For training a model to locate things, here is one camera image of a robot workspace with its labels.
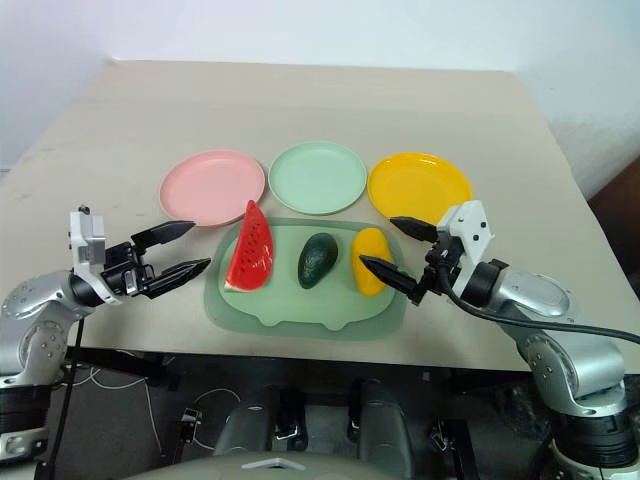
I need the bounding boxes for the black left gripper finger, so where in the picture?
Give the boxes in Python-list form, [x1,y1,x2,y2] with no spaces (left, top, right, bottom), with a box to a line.
[130,220,195,261]
[144,258,213,301]

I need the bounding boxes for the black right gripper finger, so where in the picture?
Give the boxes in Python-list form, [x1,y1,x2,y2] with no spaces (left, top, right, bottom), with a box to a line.
[358,254,426,306]
[389,215,439,243]

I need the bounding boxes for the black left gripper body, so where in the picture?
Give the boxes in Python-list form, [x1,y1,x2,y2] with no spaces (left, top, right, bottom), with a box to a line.
[101,240,155,300]

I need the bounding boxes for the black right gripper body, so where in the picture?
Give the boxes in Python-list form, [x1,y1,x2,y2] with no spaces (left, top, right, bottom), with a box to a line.
[418,238,464,297]

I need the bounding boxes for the yellow round plate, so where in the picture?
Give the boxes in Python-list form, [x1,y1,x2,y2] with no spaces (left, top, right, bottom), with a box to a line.
[367,151,474,222]

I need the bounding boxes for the pink round plate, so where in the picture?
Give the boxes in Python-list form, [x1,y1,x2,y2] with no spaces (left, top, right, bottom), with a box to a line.
[159,148,267,229]

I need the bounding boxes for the light green round plate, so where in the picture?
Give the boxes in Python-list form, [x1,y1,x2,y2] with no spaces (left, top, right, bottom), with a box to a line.
[267,140,369,215]

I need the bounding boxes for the yellow mango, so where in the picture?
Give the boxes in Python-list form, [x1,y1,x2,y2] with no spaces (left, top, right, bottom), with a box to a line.
[350,227,392,296]

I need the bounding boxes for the red watermelon slice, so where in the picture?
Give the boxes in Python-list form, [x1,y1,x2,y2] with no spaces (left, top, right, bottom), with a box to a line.
[223,200,275,294]

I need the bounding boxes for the dark green avocado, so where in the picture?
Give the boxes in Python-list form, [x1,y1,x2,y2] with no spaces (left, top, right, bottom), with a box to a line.
[297,233,340,291]

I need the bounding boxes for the green translucent tray mat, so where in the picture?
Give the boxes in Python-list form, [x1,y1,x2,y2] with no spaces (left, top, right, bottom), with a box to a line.
[202,215,410,343]

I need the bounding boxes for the dark rounded right leg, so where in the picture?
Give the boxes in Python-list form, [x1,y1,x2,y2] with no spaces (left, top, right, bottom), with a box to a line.
[349,378,416,476]

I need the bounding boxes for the dark rounded leg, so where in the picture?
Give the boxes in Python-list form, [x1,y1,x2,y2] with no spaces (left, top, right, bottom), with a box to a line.
[212,383,307,459]
[349,378,416,476]

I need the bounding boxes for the dark rounded left leg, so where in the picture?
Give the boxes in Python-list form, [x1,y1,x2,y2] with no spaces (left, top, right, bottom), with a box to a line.
[212,383,307,459]

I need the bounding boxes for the grey robot torso top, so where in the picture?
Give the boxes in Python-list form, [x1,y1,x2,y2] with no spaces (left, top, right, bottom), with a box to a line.
[127,452,501,480]

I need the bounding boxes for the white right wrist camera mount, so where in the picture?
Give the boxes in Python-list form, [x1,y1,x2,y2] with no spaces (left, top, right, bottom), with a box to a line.
[436,199,496,294]

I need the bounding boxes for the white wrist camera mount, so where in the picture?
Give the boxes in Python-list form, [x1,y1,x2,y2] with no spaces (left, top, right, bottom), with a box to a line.
[67,204,108,278]
[436,199,496,294]

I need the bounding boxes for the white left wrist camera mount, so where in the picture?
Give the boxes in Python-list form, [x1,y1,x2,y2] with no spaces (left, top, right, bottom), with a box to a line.
[67,204,108,278]

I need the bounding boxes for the black table frame bar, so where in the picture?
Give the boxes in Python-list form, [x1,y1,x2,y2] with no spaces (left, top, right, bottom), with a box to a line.
[64,345,182,392]

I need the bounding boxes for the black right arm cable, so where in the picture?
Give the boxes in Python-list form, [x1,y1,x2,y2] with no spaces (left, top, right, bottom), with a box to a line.
[435,269,640,345]

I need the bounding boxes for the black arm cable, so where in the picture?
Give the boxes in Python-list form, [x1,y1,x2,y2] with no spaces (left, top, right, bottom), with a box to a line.
[47,319,85,480]
[435,269,640,345]

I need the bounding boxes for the white thin floor cable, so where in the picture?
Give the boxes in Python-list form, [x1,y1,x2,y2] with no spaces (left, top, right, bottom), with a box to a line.
[69,363,241,454]

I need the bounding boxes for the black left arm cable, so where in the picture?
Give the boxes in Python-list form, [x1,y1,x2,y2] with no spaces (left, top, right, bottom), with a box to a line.
[47,319,85,480]

